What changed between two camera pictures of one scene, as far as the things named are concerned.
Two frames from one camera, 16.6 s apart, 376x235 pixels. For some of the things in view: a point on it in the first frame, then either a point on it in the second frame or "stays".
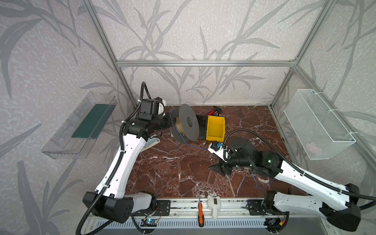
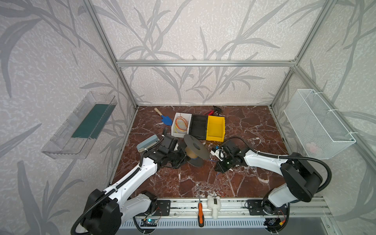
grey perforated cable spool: x=186 y=124 to x=195 y=151
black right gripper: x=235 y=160 stays
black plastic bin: x=202 y=120 stays
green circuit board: x=149 y=223 stays
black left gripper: x=172 y=121 to x=178 y=157
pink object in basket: x=311 y=147 stays
